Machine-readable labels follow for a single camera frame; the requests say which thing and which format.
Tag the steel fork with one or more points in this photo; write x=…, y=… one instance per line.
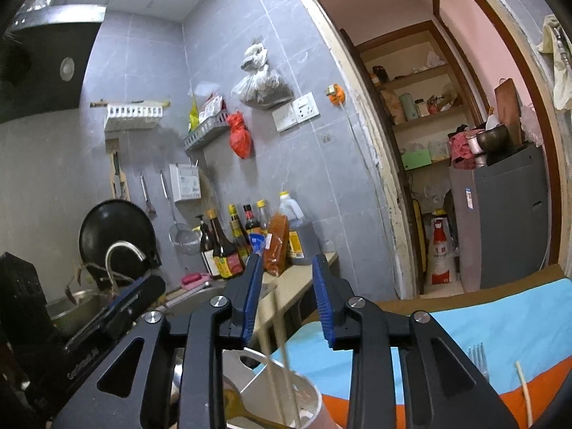
x=479, y=359

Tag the black wok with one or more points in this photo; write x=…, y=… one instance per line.
x=116, y=228

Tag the dark metal pot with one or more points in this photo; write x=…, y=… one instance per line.
x=491, y=138

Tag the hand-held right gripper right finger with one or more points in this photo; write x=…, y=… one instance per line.
x=322, y=304

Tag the red chili packet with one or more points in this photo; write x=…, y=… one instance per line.
x=276, y=245

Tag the white wall box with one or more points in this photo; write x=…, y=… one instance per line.
x=184, y=183

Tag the dark soy sauce bottle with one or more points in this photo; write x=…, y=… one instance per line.
x=223, y=254

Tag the yellow cap sauce bottle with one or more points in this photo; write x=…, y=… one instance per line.
x=237, y=232

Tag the red plastic bag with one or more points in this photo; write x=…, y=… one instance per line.
x=240, y=136

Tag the blue packet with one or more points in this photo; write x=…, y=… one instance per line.
x=258, y=243

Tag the black range hood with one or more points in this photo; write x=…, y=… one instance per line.
x=40, y=67

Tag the black crate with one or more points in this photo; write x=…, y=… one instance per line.
x=20, y=304

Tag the pink sponge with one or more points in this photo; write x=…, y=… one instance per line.
x=194, y=279

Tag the green box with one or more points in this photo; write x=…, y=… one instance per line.
x=415, y=160

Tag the yellow tall item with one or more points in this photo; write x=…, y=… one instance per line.
x=418, y=241

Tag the steel sink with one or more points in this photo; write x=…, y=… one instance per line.
x=196, y=299

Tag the wooden door frame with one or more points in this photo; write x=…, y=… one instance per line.
x=357, y=120

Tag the grey cabinet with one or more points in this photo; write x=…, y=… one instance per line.
x=505, y=214

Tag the white red bottle on floor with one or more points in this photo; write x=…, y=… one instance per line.
x=441, y=254

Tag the clear yellow cap bottle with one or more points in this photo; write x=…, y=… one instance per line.
x=263, y=216

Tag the orange wall plug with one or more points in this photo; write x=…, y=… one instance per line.
x=336, y=94

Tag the red cap sauce bottle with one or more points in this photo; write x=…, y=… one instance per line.
x=251, y=221

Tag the large oil jug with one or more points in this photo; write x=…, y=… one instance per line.
x=299, y=228

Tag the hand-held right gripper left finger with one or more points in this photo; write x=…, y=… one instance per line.
x=252, y=304

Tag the golden spoon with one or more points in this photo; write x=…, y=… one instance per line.
x=241, y=404

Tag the white wall outlet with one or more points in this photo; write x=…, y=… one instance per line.
x=295, y=111

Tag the pink bag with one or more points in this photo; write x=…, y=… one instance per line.
x=460, y=149

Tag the clear bag of dried goods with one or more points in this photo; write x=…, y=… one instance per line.
x=263, y=89

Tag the hanging mesh strainer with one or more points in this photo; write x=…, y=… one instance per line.
x=185, y=237

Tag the white utensil holder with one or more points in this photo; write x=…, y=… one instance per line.
x=272, y=393

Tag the wooden cutting board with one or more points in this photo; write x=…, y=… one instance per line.
x=507, y=107

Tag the wooden shelf unit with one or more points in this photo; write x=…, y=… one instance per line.
x=429, y=76

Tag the red and white packets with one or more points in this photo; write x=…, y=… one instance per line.
x=213, y=107

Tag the green thermos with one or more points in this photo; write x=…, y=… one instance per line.
x=405, y=107

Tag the hanging steel spatula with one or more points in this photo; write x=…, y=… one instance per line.
x=147, y=199

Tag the steel pot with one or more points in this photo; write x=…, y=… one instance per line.
x=76, y=310

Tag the yellow packet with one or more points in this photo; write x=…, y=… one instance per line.
x=193, y=118

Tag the curved steel faucet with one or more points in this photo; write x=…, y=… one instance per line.
x=125, y=246

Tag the white plastic wall rack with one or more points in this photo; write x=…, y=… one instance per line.
x=134, y=116

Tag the black pump bottle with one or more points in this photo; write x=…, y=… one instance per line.
x=205, y=245

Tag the blue and orange cloth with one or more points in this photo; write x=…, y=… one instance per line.
x=514, y=317

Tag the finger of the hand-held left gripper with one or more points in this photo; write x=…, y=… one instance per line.
x=149, y=290
x=127, y=297

